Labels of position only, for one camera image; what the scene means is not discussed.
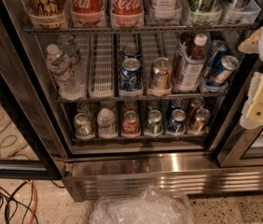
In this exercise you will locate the red bull can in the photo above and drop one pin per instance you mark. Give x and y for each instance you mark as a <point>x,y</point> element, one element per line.
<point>215,52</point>
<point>227,65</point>

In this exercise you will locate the copper can bottom shelf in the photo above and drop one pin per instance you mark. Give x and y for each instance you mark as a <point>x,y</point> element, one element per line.
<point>198,122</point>

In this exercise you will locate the gold can middle shelf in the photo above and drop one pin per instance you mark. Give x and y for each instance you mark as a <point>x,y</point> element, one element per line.
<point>160,74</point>

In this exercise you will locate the blue can bottom shelf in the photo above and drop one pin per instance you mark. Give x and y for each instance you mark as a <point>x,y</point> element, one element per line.
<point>177,122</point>

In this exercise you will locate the green can bottom shelf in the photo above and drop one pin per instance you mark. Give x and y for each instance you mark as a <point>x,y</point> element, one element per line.
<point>153,123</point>

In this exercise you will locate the blue pepsi can front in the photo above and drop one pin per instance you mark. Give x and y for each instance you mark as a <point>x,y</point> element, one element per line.
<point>130,75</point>

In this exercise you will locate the dark can behind pepsi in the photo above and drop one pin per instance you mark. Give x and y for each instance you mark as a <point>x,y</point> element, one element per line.
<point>130,51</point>

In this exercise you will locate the stainless steel fridge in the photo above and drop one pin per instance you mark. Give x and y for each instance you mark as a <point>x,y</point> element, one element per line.
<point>223,159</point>

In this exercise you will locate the red coke can bottom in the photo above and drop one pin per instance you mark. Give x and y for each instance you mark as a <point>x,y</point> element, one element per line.
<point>130,123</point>

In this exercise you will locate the right coca cola can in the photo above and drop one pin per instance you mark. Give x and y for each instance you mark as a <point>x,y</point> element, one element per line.
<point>127,12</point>

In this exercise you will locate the coca cola can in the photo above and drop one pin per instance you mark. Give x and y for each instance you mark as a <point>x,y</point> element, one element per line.
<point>87,12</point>
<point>127,12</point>

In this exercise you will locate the silver green can bottom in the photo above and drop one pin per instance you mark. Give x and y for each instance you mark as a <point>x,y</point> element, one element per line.
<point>82,125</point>

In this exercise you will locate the left coca cola can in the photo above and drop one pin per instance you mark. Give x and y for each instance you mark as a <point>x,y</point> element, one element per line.
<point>87,12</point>

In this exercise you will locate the left glass fridge door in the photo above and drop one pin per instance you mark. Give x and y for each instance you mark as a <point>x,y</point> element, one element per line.
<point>31,136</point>

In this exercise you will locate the iced tea bottle white cap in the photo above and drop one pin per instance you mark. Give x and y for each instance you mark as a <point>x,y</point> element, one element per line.
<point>189,58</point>

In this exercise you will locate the white label bottle top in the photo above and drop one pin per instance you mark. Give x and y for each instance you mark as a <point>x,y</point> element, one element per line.
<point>163,9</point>

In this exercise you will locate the small water bottle bottom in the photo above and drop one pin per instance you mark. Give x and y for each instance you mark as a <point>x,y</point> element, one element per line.
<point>106,123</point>

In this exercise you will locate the clear plastic bag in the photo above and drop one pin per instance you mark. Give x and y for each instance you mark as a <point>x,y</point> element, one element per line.
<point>152,206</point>

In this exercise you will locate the rear clear water bottle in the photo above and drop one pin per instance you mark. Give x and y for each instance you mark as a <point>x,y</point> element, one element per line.
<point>68,44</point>

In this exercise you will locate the clear water bottle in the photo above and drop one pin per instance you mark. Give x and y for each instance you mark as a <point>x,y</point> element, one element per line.
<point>68,44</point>
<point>60,66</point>

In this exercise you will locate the front clear water bottle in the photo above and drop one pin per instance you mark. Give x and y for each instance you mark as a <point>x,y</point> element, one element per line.
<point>60,66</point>

